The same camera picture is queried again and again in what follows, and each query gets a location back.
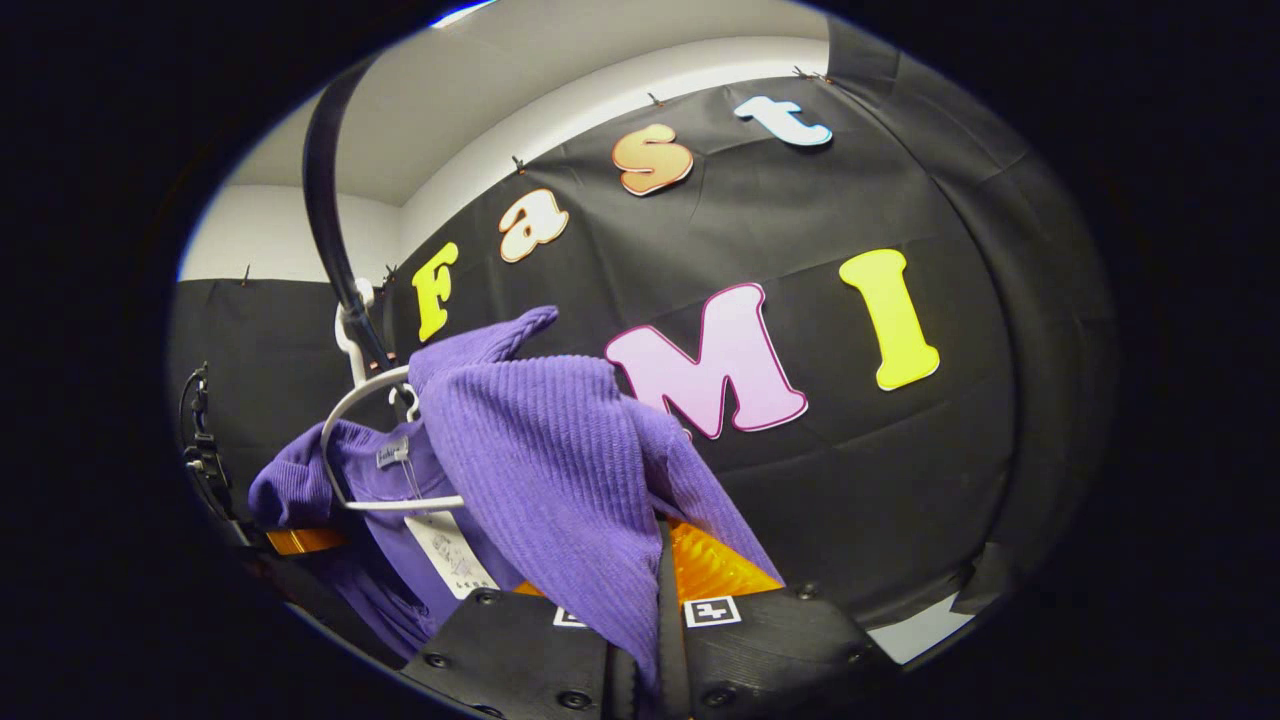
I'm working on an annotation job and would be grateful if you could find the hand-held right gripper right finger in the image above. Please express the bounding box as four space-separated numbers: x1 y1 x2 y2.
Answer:
655 517 899 720

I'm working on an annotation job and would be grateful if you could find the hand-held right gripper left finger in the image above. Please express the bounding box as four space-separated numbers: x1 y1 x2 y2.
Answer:
400 582 641 720

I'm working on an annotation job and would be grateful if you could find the purple corduroy jacket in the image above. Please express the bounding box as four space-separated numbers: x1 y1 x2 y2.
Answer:
248 305 786 691

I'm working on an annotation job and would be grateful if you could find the black clothes rack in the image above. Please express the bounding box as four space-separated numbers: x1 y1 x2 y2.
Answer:
303 55 413 401

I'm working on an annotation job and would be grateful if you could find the black equipment stand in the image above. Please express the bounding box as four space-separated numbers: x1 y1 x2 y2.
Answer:
180 362 251 546

